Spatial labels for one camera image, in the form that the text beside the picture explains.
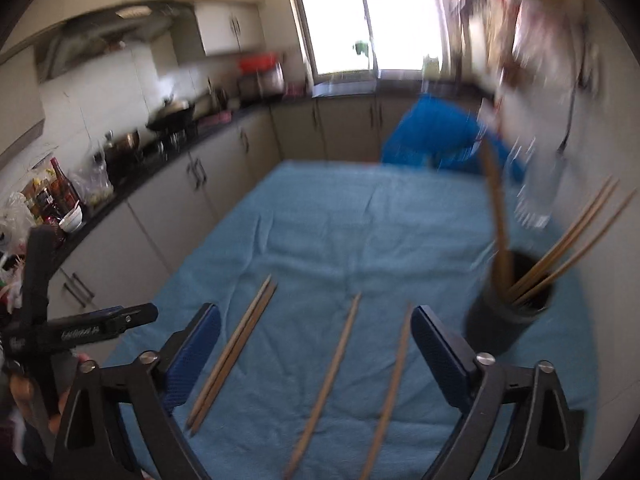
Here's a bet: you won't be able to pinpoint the blue table cloth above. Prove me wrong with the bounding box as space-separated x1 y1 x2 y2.
102 159 599 480

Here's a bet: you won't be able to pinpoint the chopstick in cup lower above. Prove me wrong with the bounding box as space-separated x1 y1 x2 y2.
510 182 638 306

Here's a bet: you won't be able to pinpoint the silver rice cooker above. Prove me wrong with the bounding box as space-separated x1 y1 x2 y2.
238 64 285 101

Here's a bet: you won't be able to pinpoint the kitchen window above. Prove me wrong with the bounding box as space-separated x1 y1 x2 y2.
294 0 448 81

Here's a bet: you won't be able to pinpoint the lower kitchen cabinets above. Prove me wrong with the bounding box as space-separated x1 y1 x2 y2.
49 94 414 318

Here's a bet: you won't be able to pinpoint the person's left hand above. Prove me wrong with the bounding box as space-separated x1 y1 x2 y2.
6 351 94 461

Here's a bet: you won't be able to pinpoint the range hood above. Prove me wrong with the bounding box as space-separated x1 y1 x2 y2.
34 0 193 82

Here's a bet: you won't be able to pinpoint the blue plastic bag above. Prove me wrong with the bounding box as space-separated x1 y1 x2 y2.
381 96 525 183

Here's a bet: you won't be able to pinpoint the small steel pot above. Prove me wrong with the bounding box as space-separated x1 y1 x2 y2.
103 130 140 169

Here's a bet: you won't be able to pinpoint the black wok with lid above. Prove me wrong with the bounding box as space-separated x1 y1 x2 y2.
146 96 195 133

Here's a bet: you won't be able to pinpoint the red plastic basin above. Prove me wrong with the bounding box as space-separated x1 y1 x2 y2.
239 52 280 74

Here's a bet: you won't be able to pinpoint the black utensil holder cup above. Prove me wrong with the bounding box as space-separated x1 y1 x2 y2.
463 256 554 356

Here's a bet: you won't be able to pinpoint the chopstick in cup middle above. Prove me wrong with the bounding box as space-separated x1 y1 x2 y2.
508 179 621 302

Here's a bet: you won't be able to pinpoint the translucent hanging plastic bags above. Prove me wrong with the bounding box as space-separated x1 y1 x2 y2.
451 0 587 102

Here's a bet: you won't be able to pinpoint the black power cable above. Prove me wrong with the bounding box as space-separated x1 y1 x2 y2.
554 8 597 158

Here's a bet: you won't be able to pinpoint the chopstick in cup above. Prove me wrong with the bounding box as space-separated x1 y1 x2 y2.
510 182 638 306
504 174 614 298
508 179 621 302

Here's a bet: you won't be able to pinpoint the wooden spatula in cup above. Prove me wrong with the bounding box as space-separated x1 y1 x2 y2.
478 136 513 301

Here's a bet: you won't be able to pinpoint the upper wall cabinets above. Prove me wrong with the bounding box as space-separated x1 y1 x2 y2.
1 0 265 165

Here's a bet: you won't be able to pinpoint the sauce bottles on counter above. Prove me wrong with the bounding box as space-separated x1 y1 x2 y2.
22 154 80 224

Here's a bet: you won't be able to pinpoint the white bowl on counter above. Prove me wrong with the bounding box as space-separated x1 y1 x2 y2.
58 203 84 234

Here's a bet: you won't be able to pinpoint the chopstick in cup upper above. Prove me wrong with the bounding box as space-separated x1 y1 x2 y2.
504 174 614 298

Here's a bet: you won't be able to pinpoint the wooden chopstick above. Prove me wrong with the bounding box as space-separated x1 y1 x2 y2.
283 292 361 479
188 282 279 437
359 306 412 480
185 273 272 430

